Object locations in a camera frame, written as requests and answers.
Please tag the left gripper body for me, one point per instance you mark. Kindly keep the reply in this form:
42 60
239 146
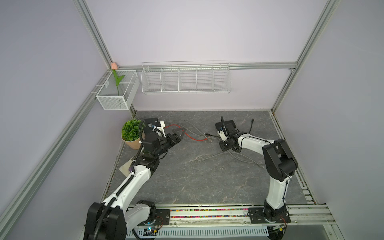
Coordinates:
168 142

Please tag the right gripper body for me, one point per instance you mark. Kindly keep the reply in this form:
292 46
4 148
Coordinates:
224 145

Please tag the small black network switch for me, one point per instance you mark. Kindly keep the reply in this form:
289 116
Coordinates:
227 127

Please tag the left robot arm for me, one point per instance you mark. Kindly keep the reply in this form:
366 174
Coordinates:
112 219

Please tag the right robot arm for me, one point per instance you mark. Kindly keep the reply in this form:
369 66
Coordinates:
279 161

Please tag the green potted plant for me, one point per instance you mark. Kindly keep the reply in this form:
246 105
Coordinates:
132 135

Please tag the white mesh box basket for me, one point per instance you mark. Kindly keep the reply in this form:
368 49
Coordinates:
108 95

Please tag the pink artificial tulip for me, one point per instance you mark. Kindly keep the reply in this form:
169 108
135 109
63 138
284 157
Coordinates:
118 79

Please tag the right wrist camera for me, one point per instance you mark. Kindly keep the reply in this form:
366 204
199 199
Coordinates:
222 134

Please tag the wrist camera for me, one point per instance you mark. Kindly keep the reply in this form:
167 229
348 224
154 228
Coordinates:
158 127
222 134

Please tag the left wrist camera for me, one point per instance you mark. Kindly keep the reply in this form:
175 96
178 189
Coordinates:
158 127

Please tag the long white wire basket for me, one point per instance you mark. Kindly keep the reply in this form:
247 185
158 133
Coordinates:
186 77

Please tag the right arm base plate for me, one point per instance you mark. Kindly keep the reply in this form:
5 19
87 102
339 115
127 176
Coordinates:
264 215

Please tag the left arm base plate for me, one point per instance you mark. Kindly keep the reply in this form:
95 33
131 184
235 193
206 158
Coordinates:
160 217

